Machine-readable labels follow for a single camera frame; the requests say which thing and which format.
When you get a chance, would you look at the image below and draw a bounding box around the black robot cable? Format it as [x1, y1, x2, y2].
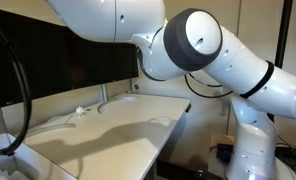
[0, 16, 33, 157]

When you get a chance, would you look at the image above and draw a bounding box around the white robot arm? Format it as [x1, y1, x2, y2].
[46, 0, 296, 180]

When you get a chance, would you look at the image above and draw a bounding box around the white open box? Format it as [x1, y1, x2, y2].
[0, 143, 77, 180]

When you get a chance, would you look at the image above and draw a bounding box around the white monitor stand base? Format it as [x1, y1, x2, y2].
[26, 123, 76, 137]

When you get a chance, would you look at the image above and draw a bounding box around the small white round object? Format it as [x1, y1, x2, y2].
[75, 106, 85, 116]

